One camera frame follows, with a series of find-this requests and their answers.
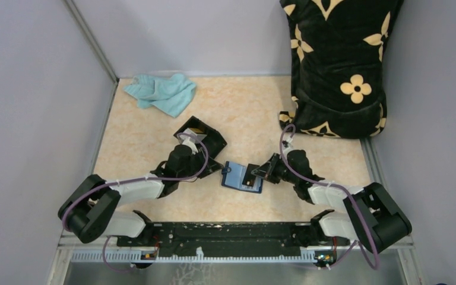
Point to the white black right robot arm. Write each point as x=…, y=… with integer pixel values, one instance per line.
x=367, y=214

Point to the blue leather card holder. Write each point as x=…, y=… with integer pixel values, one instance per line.
x=240, y=177

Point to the black floral cushion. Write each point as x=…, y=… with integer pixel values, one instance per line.
x=337, y=49

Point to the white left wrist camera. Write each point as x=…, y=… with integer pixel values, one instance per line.
x=189, y=142

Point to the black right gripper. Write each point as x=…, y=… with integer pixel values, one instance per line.
x=267, y=170

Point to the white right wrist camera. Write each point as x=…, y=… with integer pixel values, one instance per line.
x=287, y=147

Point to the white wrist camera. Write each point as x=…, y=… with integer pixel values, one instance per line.
x=287, y=147
x=189, y=142

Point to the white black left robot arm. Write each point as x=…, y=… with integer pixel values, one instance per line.
x=91, y=210

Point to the black plastic card box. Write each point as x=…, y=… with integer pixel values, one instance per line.
x=210, y=137

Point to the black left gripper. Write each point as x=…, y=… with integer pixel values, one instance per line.
x=214, y=166

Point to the grey credit card stack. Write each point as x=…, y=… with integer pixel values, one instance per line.
x=195, y=132

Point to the light blue cloth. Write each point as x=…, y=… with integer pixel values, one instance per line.
x=170, y=95

